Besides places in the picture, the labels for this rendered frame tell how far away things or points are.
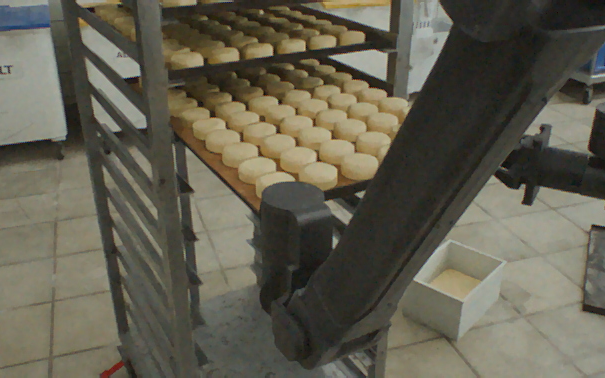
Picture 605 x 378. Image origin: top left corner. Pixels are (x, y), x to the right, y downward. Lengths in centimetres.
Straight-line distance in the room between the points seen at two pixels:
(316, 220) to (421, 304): 155
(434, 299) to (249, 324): 60
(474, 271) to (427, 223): 188
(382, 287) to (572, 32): 22
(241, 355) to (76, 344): 61
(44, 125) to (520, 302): 240
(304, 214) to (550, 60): 28
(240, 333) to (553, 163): 116
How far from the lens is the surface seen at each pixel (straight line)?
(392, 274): 43
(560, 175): 88
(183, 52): 103
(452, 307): 200
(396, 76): 114
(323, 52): 106
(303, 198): 55
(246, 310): 189
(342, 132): 93
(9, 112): 336
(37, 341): 218
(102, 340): 211
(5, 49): 327
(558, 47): 31
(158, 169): 97
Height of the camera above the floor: 130
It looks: 27 degrees down
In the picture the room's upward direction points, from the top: straight up
